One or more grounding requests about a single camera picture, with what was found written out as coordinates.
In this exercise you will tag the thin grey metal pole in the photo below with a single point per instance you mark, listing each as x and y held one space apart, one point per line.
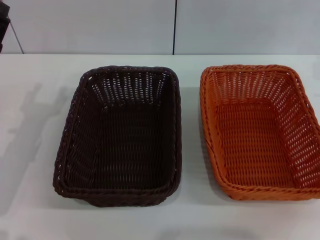
17 37

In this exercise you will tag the orange woven basket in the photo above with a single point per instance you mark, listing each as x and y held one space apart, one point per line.
252 140

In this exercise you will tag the dark brown woven basket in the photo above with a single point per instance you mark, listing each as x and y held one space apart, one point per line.
130 140

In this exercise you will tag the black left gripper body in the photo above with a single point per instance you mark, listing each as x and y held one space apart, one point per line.
4 12

